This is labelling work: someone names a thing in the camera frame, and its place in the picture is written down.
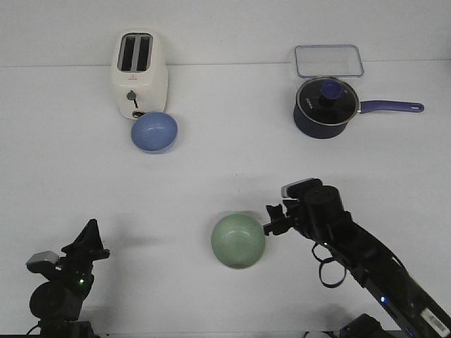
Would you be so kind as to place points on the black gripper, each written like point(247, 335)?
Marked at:
point(296, 217)
point(75, 273)

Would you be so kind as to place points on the green bowl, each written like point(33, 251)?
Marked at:
point(238, 241)

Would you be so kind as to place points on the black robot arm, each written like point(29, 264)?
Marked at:
point(316, 211)
point(57, 303)

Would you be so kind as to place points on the dark blue saucepan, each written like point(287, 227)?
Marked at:
point(329, 122)

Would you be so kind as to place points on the blue bowl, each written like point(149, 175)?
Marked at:
point(154, 132)

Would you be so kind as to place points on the glass pot lid blue knob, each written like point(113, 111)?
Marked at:
point(326, 92)

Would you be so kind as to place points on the clear plastic food container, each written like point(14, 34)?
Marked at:
point(336, 60)

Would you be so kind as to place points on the cream two-slot toaster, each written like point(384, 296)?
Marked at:
point(139, 74)

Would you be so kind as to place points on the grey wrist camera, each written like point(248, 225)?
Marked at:
point(42, 262)
point(298, 189)

